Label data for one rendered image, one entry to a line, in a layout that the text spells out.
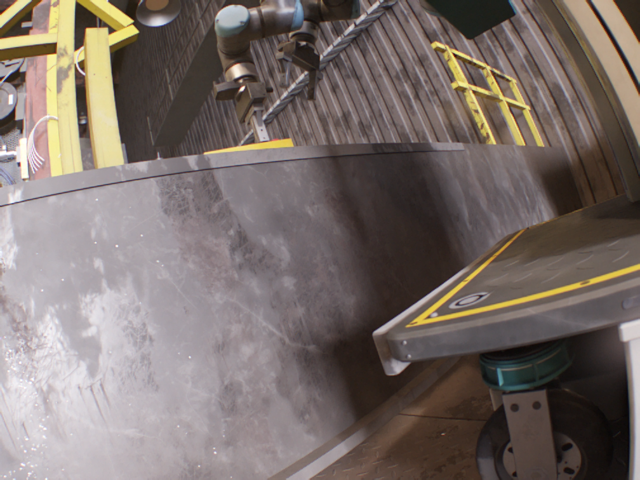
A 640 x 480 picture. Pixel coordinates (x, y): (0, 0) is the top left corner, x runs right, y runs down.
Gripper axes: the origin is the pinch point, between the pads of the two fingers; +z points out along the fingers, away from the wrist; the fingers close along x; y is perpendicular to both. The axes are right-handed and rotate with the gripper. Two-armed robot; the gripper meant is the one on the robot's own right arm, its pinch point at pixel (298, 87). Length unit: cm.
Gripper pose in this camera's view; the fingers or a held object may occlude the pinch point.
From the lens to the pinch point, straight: 112.8
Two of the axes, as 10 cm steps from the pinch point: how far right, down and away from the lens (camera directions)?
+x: 5.7, -0.1, 8.2
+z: -0.7, 10.0, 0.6
